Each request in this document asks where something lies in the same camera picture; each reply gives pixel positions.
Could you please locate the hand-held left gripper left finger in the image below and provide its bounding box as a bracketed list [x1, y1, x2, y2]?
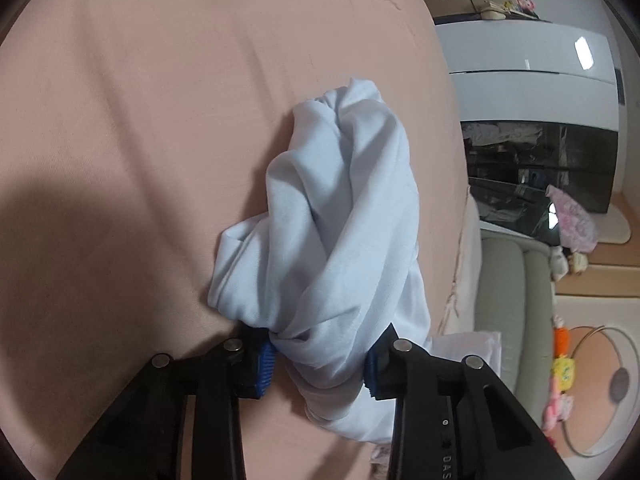
[55, 327, 277, 480]

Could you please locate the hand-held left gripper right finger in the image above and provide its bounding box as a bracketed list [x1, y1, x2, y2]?
[364, 324, 576, 480]

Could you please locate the white shirt with navy trim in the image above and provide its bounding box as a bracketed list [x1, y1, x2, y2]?
[207, 76, 433, 445]

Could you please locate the grey-green padded headboard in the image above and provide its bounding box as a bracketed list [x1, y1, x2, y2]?
[472, 232, 558, 426]

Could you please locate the yellow plush toy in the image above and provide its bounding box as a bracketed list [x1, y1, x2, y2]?
[550, 355, 576, 393]

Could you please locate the orange carrot plush toy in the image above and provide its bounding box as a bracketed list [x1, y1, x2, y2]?
[552, 315, 571, 356]

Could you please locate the thin hoop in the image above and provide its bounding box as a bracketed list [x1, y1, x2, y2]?
[562, 326, 640, 457]

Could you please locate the grey round device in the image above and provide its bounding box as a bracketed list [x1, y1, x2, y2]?
[609, 367, 637, 401]

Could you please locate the pink printed cloth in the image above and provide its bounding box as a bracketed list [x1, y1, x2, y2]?
[545, 185, 598, 253]

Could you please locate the pink bed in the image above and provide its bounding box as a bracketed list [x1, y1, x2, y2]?
[0, 0, 481, 480]

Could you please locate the dark glass wardrobe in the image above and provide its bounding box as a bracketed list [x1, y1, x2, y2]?
[460, 120, 621, 247]

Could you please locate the white wardrobe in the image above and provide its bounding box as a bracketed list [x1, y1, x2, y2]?
[432, 19, 626, 123]

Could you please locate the beige cabinet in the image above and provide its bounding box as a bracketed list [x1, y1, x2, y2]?
[430, 0, 543, 23]

